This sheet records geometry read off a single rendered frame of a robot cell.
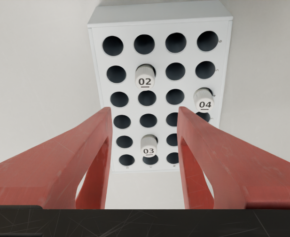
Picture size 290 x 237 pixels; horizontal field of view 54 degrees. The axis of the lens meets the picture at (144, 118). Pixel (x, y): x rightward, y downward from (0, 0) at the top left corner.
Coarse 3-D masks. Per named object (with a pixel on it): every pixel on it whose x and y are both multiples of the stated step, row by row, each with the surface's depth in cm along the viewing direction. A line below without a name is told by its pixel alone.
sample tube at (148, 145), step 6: (144, 138) 21; (150, 138) 21; (144, 144) 21; (150, 144) 20; (156, 144) 21; (144, 150) 21; (150, 150) 21; (156, 150) 21; (144, 156) 21; (150, 156) 21
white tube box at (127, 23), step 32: (96, 32) 17; (128, 32) 17; (160, 32) 17; (192, 32) 17; (224, 32) 17; (96, 64) 18; (128, 64) 18; (160, 64) 18; (192, 64) 18; (224, 64) 18; (128, 96) 19; (160, 96) 19; (192, 96) 19; (128, 128) 21; (160, 128) 21; (128, 160) 24; (160, 160) 23
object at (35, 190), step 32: (96, 128) 9; (32, 160) 7; (64, 160) 7; (96, 160) 12; (0, 192) 5; (32, 192) 5; (64, 192) 6; (96, 192) 11; (0, 224) 5; (32, 224) 5; (64, 224) 5; (96, 224) 5; (128, 224) 5; (160, 224) 5; (192, 224) 5; (224, 224) 5; (256, 224) 5; (288, 224) 5
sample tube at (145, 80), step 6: (144, 66) 18; (150, 66) 18; (138, 72) 17; (144, 72) 17; (150, 72) 17; (138, 78) 17; (144, 78) 17; (150, 78) 17; (138, 84) 17; (144, 84) 17; (150, 84) 17; (144, 90) 18
